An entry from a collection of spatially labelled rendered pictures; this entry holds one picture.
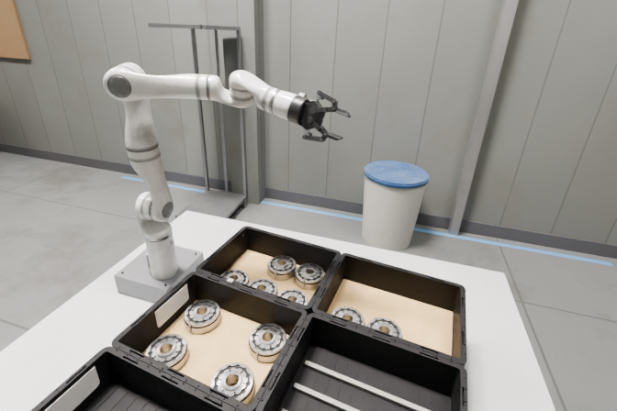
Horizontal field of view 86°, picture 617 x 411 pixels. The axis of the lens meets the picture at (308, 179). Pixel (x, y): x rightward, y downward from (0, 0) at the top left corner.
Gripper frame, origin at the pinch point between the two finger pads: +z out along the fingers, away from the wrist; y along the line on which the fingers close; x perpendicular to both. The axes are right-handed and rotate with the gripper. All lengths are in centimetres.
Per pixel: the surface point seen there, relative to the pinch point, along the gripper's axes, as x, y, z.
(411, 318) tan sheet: 13, -49, 39
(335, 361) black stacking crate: -9, -58, 22
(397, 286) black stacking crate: 21, -45, 32
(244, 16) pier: 170, 44, -146
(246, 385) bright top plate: -25, -63, 5
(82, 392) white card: -42, -71, -26
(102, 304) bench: -5, -89, -60
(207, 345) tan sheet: -17, -67, -11
